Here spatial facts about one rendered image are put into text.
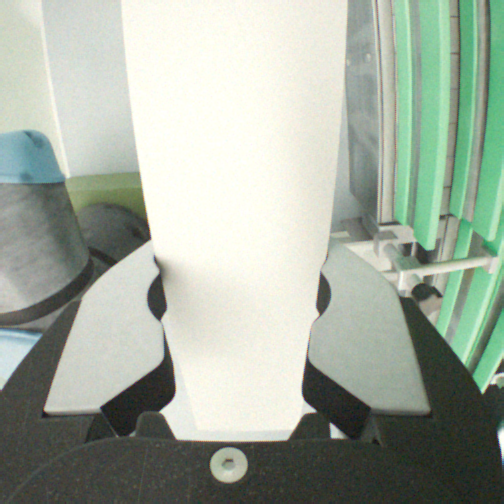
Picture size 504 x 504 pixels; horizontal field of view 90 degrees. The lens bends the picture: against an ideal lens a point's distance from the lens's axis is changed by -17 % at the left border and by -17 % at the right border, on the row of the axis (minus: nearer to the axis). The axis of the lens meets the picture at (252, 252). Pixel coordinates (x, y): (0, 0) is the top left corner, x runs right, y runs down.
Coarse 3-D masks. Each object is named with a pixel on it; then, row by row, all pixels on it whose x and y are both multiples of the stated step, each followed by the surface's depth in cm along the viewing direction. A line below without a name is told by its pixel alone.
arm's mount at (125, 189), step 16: (80, 176) 44; (96, 176) 44; (112, 176) 43; (128, 176) 42; (80, 192) 38; (96, 192) 38; (112, 192) 38; (128, 192) 38; (80, 208) 39; (128, 208) 39; (144, 208) 39
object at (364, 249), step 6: (372, 240) 42; (348, 246) 41; (354, 246) 41; (360, 246) 41; (366, 246) 41; (372, 246) 41; (354, 252) 50; (360, 252) 50; (366, 252) 49; (372, 252) 47; (366, 258) 50; (372, 258) 47; (384, 258) 43; (372, 264) 48; (378, 264) 45; (384, 264) 43; (390, 264) 43; (378, 270) 45
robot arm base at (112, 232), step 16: (96, 208) 37; (112, 208) 38; (80, 224) 35; (96, 224) 35; (112, 224) 36; (128, 224) 38; (144, 224) 40; (96, 240) 34; (112, 240) 35; (128, 240) 38; (144, 240) 39; (96, 256) 32; (112, 256) 34
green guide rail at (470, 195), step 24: (480, 0) 19; (480, 24) 21; (480, 48) 22; (480, 72) 23; (480, 96) 24; (480, 120) 25; (456, 144) 29; (480, 144) 26; (456, 168) 30; (480, 168) 26; (456, 192) 31; (480, 192) 27; (456, 216) 32; (480, 216) 27
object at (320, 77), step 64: (128, 0) 6; (192, 0) 7; (256, 0) 7; (320, 0) 7; (128, 64) 7; (192, 64) 7; (256, 64) 7; (320, 64) 7; (192, 128) 8; (256, 128) 8; (320, 128) 8; (192, 192) 9; (256, 192) 9; (320, 192) 9; (192, 256) 11; (256, 256) 11; (320, 256) 11; (192, 320) 12; (256, 320) 12; (192, 384) 14; (256, 384) 14
